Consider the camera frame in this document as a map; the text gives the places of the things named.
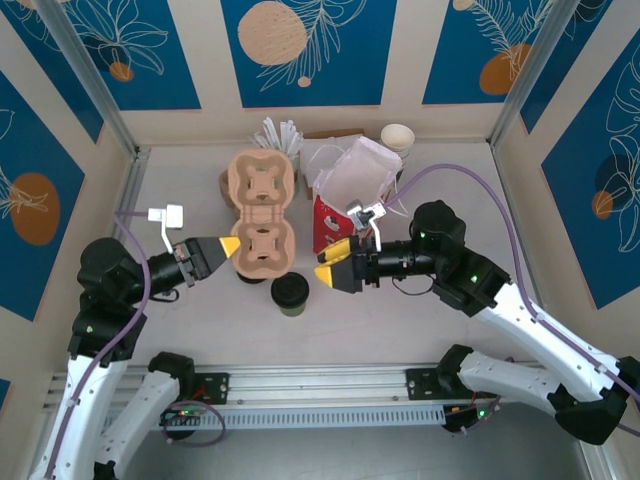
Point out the black coffee cup lid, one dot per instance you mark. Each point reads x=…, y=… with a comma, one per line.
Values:
x=289, y=289

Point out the brown pulp cup carrier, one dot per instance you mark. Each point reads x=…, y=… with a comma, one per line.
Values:
x=240, y=172

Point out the red white paper bag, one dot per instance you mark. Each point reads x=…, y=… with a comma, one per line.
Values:
x=360, y=170

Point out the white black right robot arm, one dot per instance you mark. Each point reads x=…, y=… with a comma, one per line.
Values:
x=550, y=340

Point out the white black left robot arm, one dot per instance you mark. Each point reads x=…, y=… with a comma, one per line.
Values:
x=90, y=400

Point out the stack of pulp cup carriers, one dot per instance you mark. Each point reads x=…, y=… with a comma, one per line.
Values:
x=224, y=187

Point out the white paper napkins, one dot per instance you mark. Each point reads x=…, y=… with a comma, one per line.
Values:
x=306, y=170

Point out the stack of white paper cups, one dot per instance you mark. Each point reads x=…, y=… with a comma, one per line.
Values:
x=397, y=137

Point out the white paper-wrapped stirrer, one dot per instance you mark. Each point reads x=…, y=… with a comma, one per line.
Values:
x=287, y=135
x=297, y=142
x=256, y=142
x=270, y=132

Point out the brown cardboard napkin box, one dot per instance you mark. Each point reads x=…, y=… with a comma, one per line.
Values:
x=330, y=133

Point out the aluminium side rail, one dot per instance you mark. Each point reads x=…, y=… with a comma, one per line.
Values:
x=132, y=190

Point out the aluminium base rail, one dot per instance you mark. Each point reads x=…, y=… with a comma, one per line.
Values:
x=320, y=382

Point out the aluminium frame post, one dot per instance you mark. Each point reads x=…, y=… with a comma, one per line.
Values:
x=85, y=65
x=540, y=60

